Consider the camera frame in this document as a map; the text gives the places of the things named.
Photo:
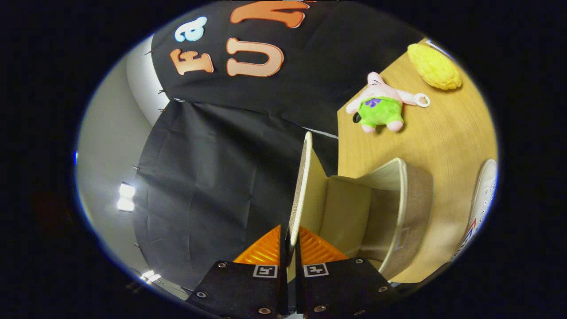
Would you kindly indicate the row of black cloth clips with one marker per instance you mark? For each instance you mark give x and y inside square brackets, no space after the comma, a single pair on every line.
[162,91]

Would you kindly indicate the white shoe with striped side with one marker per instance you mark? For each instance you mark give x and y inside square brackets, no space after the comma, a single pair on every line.
[483,195]

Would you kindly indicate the white booklet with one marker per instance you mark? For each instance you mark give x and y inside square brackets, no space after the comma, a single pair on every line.
[436,45]

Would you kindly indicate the beige fabric storage box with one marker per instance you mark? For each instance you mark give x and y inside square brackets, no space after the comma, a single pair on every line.
[345,208]

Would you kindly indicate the long ceiling light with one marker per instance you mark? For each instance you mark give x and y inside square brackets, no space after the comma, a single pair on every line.
[126,197]

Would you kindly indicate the yellow knitted plush toy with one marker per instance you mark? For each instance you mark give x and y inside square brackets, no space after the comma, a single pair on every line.
[434,66]

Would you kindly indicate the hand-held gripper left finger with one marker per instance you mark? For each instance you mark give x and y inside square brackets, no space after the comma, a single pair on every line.
[284,283]

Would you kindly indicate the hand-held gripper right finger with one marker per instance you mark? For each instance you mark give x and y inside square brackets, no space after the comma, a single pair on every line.
[299,288]

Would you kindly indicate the pink starfish plush toy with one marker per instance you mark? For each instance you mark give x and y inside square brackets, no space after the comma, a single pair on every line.
[381,110]

